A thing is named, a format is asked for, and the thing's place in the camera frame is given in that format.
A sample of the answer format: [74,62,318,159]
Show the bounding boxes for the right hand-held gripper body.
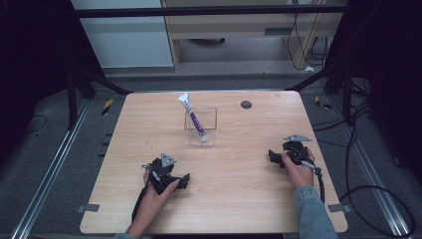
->
[281,133,314,167]

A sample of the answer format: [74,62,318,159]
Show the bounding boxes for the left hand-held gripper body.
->
[141,151,183,196]

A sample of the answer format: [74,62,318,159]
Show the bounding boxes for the clear plastic container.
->
[183,107,218,147]

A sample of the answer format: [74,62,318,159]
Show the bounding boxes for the white purple toothpaste tube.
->
[177,92,209,144]

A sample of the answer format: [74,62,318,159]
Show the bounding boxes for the person's right hand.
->
[281,146,317,189]

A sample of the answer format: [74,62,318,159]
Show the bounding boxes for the person's left hand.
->
[142,167,181,223]

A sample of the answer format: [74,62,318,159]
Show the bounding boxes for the yellow black tape strip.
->
[314,95,333,111]
[101,98,114,117]

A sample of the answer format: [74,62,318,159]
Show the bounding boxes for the black metal stand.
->
[65,63,134,131]
[284,61,355,126]

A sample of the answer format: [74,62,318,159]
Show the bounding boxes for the black curtain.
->
[326,0,422,187]
[0,0,106,163]

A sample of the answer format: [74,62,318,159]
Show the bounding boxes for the white cabinet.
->
[70,0,175,70]

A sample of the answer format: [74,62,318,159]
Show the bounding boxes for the light wooden desk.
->
[161,0,349,73]

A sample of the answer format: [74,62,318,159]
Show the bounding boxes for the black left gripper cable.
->
[131,182,151,223]

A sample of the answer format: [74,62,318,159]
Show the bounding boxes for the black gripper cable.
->
[131,182,151,223]
[299,159,326,204]

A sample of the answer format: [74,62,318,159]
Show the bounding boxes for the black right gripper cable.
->
[299,159,326,204]

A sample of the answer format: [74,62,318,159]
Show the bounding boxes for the black floor cable loop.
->
[312,101,418,239]

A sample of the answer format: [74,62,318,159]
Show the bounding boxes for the grey table bracket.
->
[326,203,352,214]
[76,203,101,214]

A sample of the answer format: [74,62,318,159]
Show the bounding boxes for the silver aluminium floor rail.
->
[330,95,413,239]
[10,99,92,239]

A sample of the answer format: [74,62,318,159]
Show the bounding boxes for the black hanging desk cables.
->
[286,12,330,72]

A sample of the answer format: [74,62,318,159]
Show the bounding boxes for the thin black floor cable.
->
[22,114,49,135]

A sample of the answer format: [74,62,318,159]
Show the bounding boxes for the black horizontal frame bar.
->
[73,4,348,19]

